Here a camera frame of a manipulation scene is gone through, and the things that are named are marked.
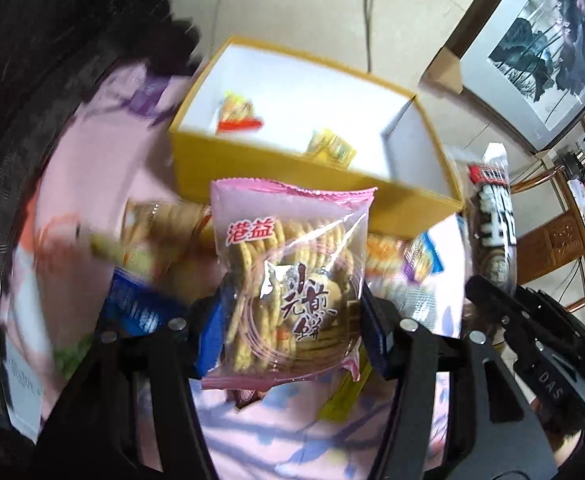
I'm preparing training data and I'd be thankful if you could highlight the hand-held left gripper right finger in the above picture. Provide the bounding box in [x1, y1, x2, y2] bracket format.
[359, 294, 558, 480]

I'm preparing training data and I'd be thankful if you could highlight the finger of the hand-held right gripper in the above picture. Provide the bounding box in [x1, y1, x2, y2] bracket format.
[465, 275, 534, 346]

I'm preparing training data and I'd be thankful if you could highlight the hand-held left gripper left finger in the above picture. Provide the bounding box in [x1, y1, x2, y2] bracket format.
[35, 292, 232, 480]

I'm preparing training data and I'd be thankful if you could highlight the pink round cracker packet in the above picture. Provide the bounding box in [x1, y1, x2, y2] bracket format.
[201, 178, 379, 392]

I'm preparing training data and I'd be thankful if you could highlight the dark cookie packet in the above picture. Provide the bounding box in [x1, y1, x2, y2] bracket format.
[465, 142, 519, 301]

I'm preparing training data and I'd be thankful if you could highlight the yellow cardboard box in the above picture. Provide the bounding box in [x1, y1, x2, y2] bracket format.
[167, 35, 466, 238]

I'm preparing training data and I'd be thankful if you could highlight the yellow flat snack packet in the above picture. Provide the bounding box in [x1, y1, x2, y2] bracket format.
[317, 365, 373, 423]

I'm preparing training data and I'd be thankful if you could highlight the clear packet with blue corner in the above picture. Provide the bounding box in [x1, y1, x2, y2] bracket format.
[365, 232, 446, 336]

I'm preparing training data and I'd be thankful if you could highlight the blue snack packet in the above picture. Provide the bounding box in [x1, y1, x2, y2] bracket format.
[105, 270, 189, 337]

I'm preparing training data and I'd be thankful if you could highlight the wooden chair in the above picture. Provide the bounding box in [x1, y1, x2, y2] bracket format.
[510, 165, 585, 321]

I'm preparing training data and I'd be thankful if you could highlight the clear cracker packet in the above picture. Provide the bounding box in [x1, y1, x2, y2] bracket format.
[90, 200, 223, 286]

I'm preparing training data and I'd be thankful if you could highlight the small yellow snack packet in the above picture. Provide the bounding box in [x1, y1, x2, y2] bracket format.
[305, 129, 357, 165]

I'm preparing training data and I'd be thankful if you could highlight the white paper card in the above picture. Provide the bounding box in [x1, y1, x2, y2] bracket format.
[3, 340, 44, 442]

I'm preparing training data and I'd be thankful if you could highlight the small orange snack packet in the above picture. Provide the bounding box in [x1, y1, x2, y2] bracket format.
[216, 91, 264, 135]

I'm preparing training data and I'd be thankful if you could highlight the cardboard piece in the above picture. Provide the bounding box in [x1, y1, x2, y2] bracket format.
[419, 50, 463, 96]

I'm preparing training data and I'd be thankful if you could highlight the framed ink painting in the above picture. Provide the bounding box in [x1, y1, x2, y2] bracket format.
[443, 0, 585, 153]

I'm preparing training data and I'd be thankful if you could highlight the dark carved table edge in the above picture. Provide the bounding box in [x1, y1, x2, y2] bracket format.
[0, 55, 123, 431]

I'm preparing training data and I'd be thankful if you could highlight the grey cable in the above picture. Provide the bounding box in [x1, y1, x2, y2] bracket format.
[363, 0, 381, 73]

